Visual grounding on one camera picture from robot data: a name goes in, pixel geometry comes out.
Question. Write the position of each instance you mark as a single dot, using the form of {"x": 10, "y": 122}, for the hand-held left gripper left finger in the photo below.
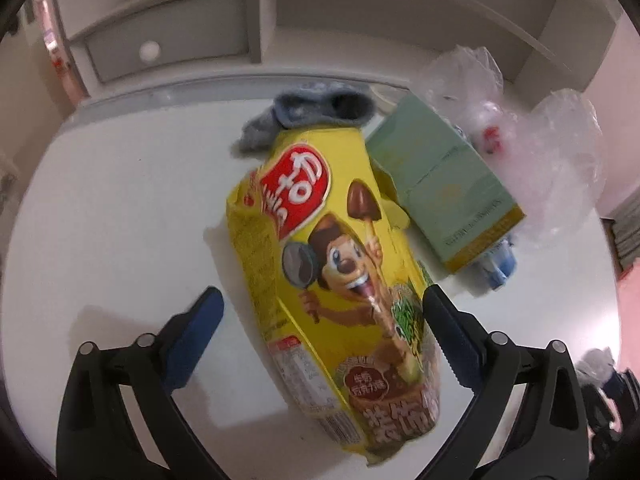
{"x": 192, "y": 340}

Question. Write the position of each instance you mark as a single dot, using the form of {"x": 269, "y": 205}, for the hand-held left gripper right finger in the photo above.
{"x": 452, "y": 340}

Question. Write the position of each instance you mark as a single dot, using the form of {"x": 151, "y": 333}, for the yellow cartoon snack box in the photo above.
{"x": 325, "y": 220}

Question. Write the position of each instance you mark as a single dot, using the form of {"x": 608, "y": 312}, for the blue white small packet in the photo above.
{"x": 500, "y": 265}

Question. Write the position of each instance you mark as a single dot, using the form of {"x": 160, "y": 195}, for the pale green carton box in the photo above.
{"x": 440, "y": 180}

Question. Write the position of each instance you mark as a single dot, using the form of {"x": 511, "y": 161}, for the dark bundle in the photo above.
{"x": 607, "y": 390}

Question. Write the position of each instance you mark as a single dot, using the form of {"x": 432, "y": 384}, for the clear plastic bag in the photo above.
{"x": 550, "y": 160}

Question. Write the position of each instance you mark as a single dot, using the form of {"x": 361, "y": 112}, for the red white small item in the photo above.
{"x": 491, "y": 132}

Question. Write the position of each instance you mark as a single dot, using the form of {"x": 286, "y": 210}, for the grey pen tray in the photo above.
{"x": 165, "y": 93}

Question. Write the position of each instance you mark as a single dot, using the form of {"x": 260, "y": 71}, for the blue grey fuzzy sock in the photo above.
{"x": 310, "y": 105}

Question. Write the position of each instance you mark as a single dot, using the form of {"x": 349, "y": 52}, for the white round drawer knob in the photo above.
{"x": 149, "y": 50}

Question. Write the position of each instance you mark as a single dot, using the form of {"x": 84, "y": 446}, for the grey drawer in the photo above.
{"x": 190, "y": 35}

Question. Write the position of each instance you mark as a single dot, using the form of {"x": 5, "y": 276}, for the white desk shelf unit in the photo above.
{"x": 400, "y": 5}

